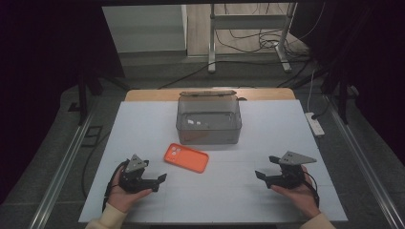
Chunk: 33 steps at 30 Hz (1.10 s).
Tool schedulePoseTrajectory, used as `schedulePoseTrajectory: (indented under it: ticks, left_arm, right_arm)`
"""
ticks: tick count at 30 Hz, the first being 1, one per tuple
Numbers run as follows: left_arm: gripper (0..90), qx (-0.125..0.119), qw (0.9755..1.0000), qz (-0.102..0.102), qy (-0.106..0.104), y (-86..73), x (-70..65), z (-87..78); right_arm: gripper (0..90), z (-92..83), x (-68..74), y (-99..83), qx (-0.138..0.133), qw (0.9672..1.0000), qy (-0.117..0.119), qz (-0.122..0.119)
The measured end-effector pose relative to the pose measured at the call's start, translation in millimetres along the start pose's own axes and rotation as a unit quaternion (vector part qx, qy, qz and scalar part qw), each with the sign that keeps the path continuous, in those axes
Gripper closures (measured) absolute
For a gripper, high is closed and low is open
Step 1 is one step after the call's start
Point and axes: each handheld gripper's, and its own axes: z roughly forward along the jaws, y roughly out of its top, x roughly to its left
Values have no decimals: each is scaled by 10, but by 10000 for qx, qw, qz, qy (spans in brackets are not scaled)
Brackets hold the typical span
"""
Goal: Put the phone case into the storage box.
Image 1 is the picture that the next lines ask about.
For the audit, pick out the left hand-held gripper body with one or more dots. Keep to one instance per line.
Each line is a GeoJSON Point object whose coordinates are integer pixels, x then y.
{"type": "Point", "coordinates": [135, 165]}

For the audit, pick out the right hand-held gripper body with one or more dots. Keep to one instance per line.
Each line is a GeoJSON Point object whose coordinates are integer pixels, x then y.
{"type": "Point", "coordinates": [291, 173]}

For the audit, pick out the orange phone case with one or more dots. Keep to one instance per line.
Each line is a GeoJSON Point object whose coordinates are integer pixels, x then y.
{"type": "Point", "coordinates": [187, 158]}

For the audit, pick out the grey plastic storage box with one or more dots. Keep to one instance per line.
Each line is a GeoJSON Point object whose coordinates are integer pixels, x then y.
{"type": "Point", "coordinates": [208, 130]}

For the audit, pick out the person's right hand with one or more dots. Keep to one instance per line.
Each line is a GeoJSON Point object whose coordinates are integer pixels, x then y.
{"type": "Point", "coordinates": [301, 197]}

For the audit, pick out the person's left hand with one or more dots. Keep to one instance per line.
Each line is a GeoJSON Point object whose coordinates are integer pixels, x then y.
{"type": "Point", "coordinates": [122, 198]}

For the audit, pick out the white foam board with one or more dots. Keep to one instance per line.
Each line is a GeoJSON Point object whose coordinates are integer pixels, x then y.
{"type": "Point", "coordinates": [223, 191]}

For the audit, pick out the white power strip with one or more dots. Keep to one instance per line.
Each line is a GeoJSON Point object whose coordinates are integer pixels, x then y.
{"type": "Point", "coordinates": [315, 124]}

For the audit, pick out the black stand legs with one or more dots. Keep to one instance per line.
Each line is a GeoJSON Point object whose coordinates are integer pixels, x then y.
{"type": "Point", "coordinates": [342, 101]}
{"type": "Point", "coordinates": [83, 95]}

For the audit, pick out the white cabinet panel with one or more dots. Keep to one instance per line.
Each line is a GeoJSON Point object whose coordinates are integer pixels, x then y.
{"type": "Point", "coordinates": [146, 28]}

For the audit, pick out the dark curtain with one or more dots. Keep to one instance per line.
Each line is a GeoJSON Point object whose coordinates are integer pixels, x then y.
{"type": "Point", "coordinates": [375, 57]}
{"type": "Point", "coordinates": [41, 63]}

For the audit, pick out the white metal stand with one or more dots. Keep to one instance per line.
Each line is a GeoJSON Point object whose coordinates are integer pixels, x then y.
{"type": "Point", "coordinates": [246, 22]}

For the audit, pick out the black flat frame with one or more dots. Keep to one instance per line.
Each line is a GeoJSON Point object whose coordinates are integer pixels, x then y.
{"type": "Point", "coordinates": [92, 136]}

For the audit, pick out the aluminium floor rail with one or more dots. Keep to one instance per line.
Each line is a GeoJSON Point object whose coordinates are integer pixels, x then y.
{"type": "Point", "coordinates": [60, 178]}
{"type": "Point", "coordinates": [366, 171]}

